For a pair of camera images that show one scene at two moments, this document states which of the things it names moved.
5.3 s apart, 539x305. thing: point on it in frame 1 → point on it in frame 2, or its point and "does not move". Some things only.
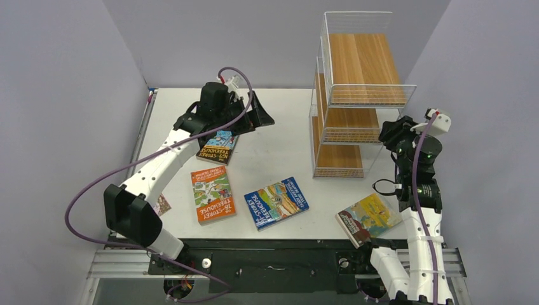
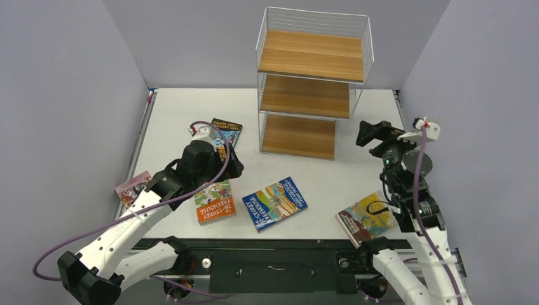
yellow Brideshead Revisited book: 367,218 does not move
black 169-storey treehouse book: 218,149 does not move
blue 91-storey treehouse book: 276,203 does not move
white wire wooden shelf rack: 357,91 → 312,66
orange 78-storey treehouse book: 213,194 does not move
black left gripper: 260,117 → 234,167
